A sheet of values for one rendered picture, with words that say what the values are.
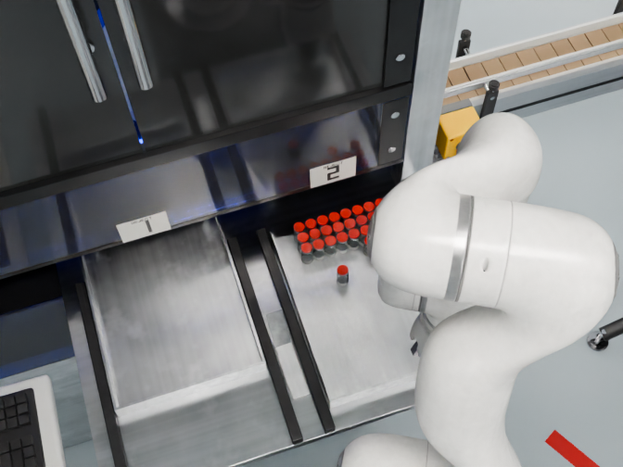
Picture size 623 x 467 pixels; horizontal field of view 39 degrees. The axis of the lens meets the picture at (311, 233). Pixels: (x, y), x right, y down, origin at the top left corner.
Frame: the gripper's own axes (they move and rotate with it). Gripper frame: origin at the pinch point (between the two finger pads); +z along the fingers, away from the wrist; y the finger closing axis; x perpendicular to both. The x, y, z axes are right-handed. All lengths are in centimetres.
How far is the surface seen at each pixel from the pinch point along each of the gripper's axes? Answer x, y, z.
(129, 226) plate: -34, 43, -11
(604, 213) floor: -55, -88, 93
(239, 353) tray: -12.3, 31.8, 4.1
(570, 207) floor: -61, -79, 93
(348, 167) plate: -34.0, 4.3, -9.8
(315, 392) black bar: -0.8, 21.7, 2.3
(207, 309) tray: -22.3, 35.0, 4.2
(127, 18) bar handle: -29, 34, -64
